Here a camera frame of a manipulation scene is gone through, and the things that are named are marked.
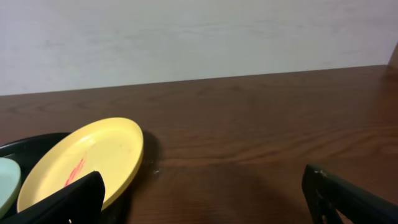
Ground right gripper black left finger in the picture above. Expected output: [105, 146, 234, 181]
[1, 171, 105, 224]

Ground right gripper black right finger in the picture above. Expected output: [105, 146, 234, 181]
[302, 164, 397, 224]

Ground yellow plate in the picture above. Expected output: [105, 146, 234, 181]
[17, 118, 144, 212]

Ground mint plate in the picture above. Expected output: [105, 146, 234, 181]
[0, 157, 21, 218]

